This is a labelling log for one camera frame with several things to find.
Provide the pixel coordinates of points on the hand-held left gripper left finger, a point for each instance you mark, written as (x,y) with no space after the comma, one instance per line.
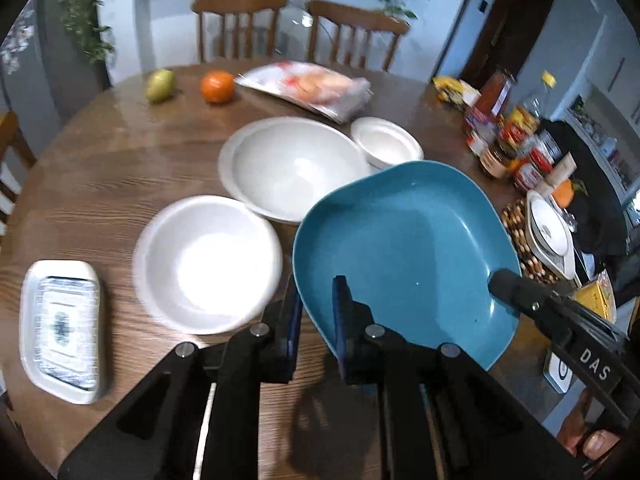
(295,312)

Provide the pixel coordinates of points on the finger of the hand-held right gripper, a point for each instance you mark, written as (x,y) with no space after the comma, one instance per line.
(520,294)

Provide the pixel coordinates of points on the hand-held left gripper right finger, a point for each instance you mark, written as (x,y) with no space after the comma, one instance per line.
(341,320)

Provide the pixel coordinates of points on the teal plate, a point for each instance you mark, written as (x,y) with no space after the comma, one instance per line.
(400,240)

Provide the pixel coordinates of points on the round white bowl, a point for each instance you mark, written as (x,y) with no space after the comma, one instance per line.
(205,265)

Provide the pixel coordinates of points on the large deep white bowl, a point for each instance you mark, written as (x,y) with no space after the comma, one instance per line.
(295,170)

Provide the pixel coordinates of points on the rectangular patterned white dish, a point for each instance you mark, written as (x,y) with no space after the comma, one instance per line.
(60,330)

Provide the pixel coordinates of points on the person's right hand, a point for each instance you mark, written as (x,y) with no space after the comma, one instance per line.
(595,442)

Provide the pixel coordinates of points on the white rounded card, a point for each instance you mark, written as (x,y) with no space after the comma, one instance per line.
(556,375)

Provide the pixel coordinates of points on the wooden bead trivet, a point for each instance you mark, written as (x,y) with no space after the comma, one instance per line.
(517,240)

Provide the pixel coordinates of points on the white lidded dish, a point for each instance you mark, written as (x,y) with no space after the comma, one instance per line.
(550,232)

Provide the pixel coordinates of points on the yellow box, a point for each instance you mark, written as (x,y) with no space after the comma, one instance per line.
(597,297)

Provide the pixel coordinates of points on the small tangerine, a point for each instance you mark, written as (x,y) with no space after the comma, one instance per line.
(565,194)

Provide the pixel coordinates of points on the cream tube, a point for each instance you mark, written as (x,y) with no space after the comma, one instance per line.
(564,167)

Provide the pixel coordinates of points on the black bag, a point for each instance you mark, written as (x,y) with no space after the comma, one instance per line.
(595,175)

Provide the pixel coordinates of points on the cluster of condiment jars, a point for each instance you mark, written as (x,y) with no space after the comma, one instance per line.
(515,145)

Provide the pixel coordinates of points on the small white ramekin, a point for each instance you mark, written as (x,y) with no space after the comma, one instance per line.
(385,142)

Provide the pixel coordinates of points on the yellow cap oil bottle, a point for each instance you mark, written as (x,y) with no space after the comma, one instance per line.
(542,100)

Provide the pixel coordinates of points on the red sauce bottle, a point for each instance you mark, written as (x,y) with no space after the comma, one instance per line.
(495,92)

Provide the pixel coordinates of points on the yellow snack packet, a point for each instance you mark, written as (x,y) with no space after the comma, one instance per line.
(455,91)

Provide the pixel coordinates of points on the clear plastic snack bag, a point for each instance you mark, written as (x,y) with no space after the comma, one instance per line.
(305,87)

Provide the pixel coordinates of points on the orange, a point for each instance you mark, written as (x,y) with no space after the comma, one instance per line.
(217,87)

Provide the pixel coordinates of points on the dark wooden door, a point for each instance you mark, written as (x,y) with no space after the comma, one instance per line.
(505,35)

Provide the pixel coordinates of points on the green pear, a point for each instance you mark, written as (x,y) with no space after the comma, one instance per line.
(160,86)

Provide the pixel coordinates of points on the wooden chair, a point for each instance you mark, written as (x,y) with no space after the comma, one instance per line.
(12,140)
(239,7)
(357,17)

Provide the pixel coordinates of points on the grey fridge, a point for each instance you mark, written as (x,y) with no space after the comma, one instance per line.
(35,90)

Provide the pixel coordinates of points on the trailing green plant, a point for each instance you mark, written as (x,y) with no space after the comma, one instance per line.
(85,15)

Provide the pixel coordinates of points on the group of fridge photo magnets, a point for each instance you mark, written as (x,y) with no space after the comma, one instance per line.
(15,45)

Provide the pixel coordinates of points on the black wall switch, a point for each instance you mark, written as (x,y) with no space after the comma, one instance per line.
(482,6)

